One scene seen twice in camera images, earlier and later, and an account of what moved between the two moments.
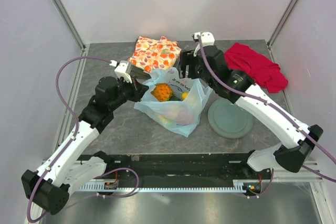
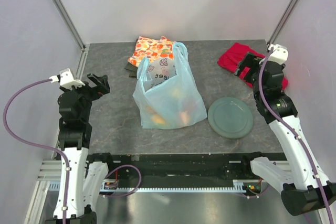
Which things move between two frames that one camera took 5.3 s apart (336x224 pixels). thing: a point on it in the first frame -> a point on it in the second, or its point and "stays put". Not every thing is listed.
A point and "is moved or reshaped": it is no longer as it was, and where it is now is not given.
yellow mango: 184,94 -> 176,92
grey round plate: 229,120 stays put
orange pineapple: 163,92 -> 156,116
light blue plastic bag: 180,116 is moved or reshaped
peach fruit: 174,113 -> 185,117
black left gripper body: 124,91 -> 87,93
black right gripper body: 195,70 -> 255,84
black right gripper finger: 184,61 -> 251,61
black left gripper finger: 137,91 -> 104,87
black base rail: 186,167 stays put
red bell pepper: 185,117 -> 189,104
